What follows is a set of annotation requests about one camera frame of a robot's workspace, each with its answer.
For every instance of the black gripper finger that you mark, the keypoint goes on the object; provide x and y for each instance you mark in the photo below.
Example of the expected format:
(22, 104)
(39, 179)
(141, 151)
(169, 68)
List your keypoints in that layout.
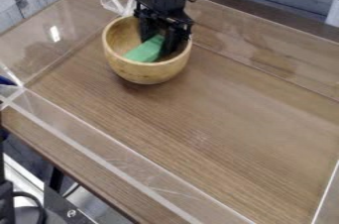
(175, 35)
(149, 27)

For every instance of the brown wooden bowl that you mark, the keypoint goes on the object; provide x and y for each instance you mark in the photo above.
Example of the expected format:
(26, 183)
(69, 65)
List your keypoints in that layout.
(119, 39)

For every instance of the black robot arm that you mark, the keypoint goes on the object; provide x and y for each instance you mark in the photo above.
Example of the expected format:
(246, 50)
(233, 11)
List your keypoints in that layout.
(163, 16)

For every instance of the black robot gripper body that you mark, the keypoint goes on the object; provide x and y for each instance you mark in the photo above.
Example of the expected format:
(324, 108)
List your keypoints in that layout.
(166, 11)

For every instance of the clear acrylic table barrier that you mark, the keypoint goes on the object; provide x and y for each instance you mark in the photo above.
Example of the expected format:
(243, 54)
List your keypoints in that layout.
(233, 144)

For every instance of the green rectangular block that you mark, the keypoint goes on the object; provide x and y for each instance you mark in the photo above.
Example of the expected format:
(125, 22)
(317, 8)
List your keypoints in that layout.
(147, 51)

